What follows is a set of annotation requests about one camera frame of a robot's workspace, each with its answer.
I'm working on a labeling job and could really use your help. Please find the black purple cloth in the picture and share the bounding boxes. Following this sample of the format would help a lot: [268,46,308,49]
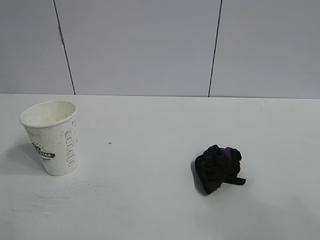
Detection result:
[191,144,247,196]

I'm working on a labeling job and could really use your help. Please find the white paper coffee cup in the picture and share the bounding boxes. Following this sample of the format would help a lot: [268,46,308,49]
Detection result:
[19,100,78,177]

